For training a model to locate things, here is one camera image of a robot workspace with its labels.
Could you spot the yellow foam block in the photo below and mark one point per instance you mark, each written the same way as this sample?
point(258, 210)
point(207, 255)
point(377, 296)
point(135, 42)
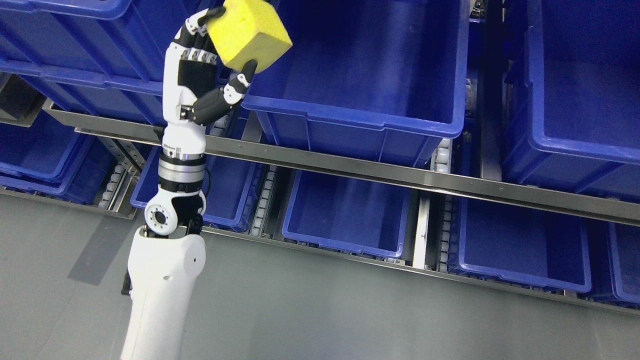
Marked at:
point(249, 30)

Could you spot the metal roller shelf rack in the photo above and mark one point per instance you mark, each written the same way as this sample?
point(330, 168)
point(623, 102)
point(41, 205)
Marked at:
point(482, 189)

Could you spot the blue plastic bin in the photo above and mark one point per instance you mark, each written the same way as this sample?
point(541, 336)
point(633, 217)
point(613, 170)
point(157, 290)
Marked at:
point(573, 99)
point(614, 251)
point(54, 160)
point(97, 9)
point(106, 68)
point(232, 199)
point(519, 245)
point(347, 214)
point(378, 80)

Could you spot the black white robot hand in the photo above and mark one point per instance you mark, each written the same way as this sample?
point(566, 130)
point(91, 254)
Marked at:
point(191, 99)

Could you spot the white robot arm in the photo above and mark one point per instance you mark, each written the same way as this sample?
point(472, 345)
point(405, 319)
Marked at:
point(166, 257)

